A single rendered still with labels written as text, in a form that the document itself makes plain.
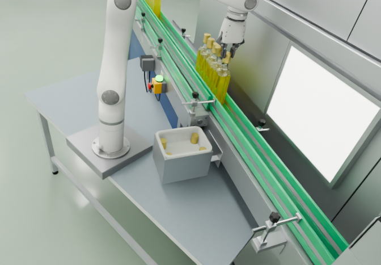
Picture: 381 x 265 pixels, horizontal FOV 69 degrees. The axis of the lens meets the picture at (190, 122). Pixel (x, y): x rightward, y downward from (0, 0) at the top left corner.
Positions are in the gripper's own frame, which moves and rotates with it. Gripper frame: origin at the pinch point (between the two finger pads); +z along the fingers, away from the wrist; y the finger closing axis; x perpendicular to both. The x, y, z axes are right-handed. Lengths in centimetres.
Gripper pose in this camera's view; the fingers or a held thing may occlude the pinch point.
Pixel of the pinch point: (228, 53)
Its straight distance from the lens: 129.1
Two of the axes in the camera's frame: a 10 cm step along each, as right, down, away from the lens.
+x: 3.3, 6.2, -7.1
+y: -9.3, 1.1, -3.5
